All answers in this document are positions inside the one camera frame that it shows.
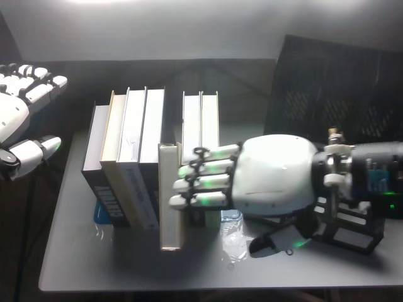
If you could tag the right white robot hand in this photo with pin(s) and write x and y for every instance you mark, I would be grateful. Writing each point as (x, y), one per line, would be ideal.
(274, 173)

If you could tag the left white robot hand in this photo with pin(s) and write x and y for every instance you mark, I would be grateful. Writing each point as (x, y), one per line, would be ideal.
(12, 116)

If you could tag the cream paperback book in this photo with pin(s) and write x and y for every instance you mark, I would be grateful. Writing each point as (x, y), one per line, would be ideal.
(170, 204)

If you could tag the clear plastic wrap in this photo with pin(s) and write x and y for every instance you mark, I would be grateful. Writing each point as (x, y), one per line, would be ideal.
(234, 245)

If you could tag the pale green spine book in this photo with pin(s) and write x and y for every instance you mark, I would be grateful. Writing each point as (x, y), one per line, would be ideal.
(210, 119)

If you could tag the black three-slot file rack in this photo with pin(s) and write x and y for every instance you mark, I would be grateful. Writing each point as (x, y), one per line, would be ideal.
(330, 78)

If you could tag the black book bold white lettering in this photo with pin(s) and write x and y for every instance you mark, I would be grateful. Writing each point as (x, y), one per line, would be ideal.
(107, 198)

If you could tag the black book thin white title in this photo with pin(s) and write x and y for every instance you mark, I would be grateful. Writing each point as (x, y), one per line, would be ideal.
(152, 126)

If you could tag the white backdrop board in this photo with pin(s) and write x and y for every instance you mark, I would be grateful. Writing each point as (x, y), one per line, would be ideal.
(189, 31)

